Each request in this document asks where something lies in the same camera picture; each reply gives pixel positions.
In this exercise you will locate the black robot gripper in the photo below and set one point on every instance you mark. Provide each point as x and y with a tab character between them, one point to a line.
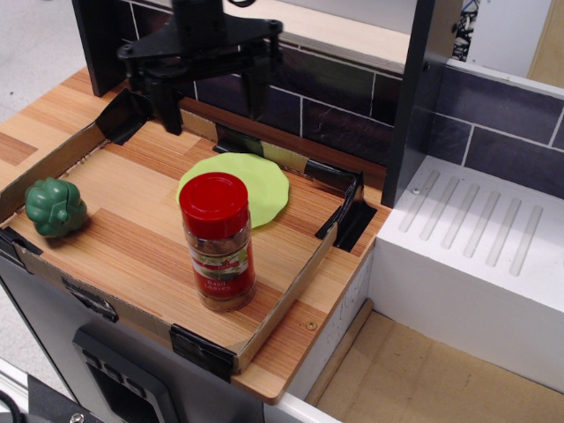
201	41

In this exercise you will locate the red-capped basil spice bottle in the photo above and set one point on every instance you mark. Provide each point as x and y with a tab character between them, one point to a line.
216	220

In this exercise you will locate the cardboard fence with black tape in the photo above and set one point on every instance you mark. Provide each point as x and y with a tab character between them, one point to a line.
131	251

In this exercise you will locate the light green plate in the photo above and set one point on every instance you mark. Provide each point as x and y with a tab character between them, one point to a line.
267	186

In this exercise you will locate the green toy bell pepper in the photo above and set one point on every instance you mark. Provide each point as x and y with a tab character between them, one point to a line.
55	207

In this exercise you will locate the black oven control panel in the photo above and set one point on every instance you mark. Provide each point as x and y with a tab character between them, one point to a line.
131	393

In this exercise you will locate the white toy sink drainboard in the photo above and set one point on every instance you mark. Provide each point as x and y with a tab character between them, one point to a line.
476	262

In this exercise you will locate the black device with screw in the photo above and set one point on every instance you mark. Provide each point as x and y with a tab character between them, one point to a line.
48	405

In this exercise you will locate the dark grey left post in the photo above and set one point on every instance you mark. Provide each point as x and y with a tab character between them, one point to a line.
101	37

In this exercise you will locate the dark grey vertical post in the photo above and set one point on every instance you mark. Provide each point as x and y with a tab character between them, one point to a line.
431	45

